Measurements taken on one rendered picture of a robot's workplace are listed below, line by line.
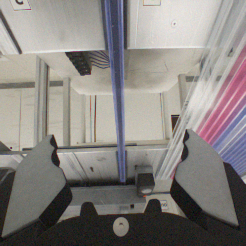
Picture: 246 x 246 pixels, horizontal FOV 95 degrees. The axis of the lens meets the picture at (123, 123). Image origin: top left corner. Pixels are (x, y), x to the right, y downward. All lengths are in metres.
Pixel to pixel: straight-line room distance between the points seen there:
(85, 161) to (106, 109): 1.73
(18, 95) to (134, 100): 2.00
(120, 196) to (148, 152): 0.16
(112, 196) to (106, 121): 1.65
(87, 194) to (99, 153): 0.16
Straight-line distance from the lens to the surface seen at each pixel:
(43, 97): 0.60
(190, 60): 0.67
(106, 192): 0.38
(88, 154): 0.27
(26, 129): 2.50
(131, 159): 0.28
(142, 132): 1.95
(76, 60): 0.49
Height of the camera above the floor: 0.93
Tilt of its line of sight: 5 degrees down
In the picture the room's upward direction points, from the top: 178 degrees clockwise
